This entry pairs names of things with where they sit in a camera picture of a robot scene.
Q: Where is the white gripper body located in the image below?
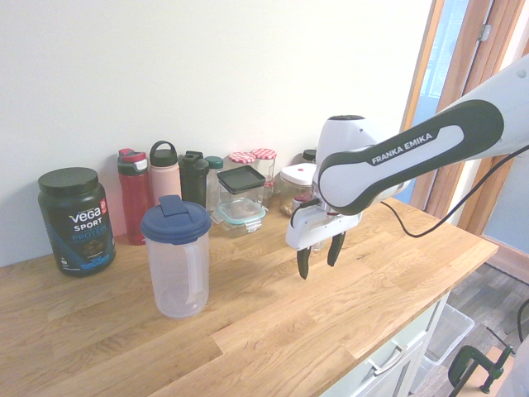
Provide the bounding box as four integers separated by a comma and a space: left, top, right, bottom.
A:
284, 201, 365, 252

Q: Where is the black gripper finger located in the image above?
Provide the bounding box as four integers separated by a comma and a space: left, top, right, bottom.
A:
296, 246, 314, 281
326, 231, 347, 268

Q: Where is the clear pitcher with blue lid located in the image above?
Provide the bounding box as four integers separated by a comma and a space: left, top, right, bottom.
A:
140, 194, 212, 319

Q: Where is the red water bottle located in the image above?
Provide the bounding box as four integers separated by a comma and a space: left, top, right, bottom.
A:
117, 147, 158, 246

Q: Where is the clear canister with white lid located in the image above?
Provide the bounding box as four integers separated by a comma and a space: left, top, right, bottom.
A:
279, 163, 320, 219

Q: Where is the glass container with teal clips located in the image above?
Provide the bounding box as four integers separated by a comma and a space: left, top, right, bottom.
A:
209, 200, 269, 238

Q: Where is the jar with red checkered lid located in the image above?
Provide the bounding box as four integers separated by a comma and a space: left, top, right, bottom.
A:
250, 147, 278, 196
228, 151, 257, 175

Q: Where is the square container with black lid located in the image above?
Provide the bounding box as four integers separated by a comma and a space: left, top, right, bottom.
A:
216, 165, 267, 208

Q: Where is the clear bottle with green lid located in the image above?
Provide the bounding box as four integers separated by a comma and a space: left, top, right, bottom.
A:
204, 155, 225, 214

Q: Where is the black shaker bottle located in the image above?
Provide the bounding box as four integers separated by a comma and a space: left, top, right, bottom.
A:
179, 151, 210, 210

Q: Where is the clear plastic storage bin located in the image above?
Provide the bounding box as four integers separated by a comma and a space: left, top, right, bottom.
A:
412, 304, 476, 381

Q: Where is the pale green cabinet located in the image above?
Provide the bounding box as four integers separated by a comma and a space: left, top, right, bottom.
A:
317, 289, 451, 397

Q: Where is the pink bottle with black lid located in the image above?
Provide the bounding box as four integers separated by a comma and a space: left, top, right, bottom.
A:
149, 140, 183, 206

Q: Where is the green metal clamp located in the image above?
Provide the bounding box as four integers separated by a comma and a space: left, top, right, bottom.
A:
448, 326, 516, 397

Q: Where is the black Vega protein tub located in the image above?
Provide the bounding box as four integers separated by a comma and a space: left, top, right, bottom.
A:
36, 166, 117, 279

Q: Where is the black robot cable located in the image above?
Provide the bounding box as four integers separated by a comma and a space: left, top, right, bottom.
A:
379, 144, 529, 238

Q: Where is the silver drawer handle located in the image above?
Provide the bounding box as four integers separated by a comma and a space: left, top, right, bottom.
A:
366, 345, 404, 376

